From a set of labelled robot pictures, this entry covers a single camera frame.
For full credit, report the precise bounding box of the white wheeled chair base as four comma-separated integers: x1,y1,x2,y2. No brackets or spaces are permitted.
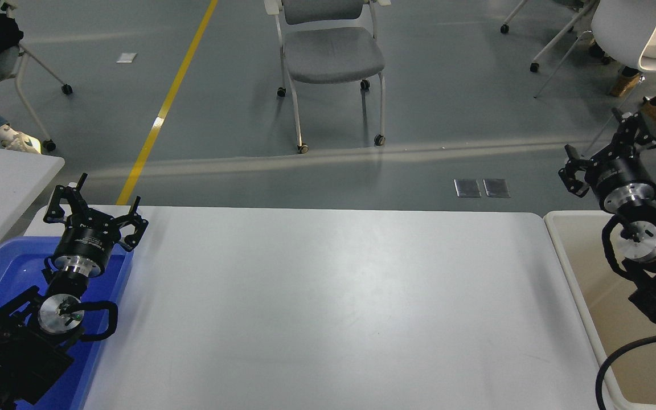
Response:
500,0,599,73

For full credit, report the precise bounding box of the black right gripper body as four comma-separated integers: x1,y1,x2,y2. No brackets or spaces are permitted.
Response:
585,155,656,199

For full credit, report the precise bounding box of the grey chair with white frame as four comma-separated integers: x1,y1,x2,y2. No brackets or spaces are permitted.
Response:
0,0,73,153
264,0,388,154

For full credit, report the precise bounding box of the large pale plastic bin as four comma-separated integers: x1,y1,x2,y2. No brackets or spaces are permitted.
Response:
543,210,656,410

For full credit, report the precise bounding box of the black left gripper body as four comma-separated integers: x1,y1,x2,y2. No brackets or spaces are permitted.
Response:
52,220,117,268

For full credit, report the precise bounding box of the white shell chair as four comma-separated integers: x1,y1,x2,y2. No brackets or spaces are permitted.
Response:
535,0,656,156

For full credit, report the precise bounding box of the metal floor plate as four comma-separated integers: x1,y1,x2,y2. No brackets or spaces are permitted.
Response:
483,178,511,198
454,178,482,198

